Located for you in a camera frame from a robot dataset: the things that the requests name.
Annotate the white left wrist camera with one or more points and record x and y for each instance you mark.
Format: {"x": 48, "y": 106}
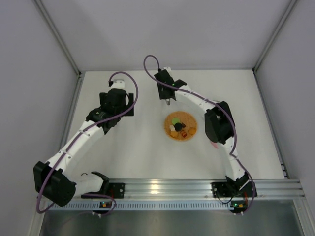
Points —
{"x": 117, "y": 84}

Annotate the round woven bamboo basket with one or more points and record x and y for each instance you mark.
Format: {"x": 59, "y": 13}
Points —
{"x": 185, "y": 118}

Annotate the red striped bacon piece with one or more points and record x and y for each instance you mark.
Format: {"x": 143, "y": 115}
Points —
{"x": 183, "y": 133}

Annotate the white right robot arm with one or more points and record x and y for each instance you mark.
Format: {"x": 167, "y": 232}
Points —
{"x": 219, "y": 128}

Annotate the aluminium mounting rail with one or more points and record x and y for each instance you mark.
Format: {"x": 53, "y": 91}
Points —
{"x": 200, "y": 189}

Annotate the slotted grey cable duct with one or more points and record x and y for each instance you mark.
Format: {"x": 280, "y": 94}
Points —
{"x": 124, "y": 205}

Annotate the aluminium frame post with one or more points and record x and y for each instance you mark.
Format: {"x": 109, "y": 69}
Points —
{"x": 56, "y": 34}
{"x": 275, "y": 33}

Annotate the left aluminium frame post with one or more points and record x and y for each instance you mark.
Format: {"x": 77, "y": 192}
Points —
{"x": 56, "y": 34}

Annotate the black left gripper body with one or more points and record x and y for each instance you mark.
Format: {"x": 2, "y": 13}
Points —
{"x": 131, "y": 104}

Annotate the leaf-shaped orange cookie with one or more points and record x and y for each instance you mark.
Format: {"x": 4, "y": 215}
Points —
{"x": 174, "y": 134}

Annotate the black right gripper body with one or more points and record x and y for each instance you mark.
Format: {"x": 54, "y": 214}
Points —
{"x": 167, "y": 95}

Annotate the pink round lid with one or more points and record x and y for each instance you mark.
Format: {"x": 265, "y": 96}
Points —
{"x": 215, "y": 145}

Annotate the green round macaron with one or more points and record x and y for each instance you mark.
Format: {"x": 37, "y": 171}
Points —
{"x": 175, "y": 121}

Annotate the right aluminium frame post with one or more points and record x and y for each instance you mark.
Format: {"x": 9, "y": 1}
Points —
{"x": 275, "y": 33}

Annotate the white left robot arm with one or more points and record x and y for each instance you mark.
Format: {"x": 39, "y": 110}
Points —
{"x": 52, "y": 178}

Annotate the round chocolate chip cookie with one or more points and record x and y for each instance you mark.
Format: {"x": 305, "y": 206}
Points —
{"x": 192, "y": 130}

